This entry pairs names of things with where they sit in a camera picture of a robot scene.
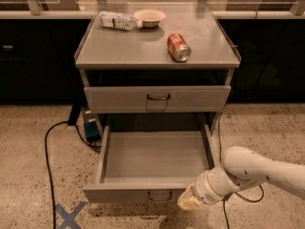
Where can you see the grey drawer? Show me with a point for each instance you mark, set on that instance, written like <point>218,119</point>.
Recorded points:
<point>158,99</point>
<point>150,166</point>

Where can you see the grey metal drawer cabinet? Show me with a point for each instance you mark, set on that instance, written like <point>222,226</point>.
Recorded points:
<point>114,58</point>

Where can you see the blue power box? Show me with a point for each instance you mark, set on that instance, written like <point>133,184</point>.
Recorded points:
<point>90,126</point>

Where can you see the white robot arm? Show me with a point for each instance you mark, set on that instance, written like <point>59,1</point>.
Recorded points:
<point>242,169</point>

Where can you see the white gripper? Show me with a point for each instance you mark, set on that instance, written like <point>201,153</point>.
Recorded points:
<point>204,188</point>

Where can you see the beige shallow bowl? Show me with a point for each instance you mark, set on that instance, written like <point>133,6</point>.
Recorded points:
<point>150,18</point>

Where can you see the blue tape cross mark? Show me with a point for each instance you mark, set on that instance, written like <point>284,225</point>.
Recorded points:
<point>69,218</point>

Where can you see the red soda can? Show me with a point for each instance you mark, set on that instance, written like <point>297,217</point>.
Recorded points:
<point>178,48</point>

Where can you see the clear plastic water bottle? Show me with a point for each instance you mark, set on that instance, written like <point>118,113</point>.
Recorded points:
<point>119,21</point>

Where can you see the dark counter with cabinets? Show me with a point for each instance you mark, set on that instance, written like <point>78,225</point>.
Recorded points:
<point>38,59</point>

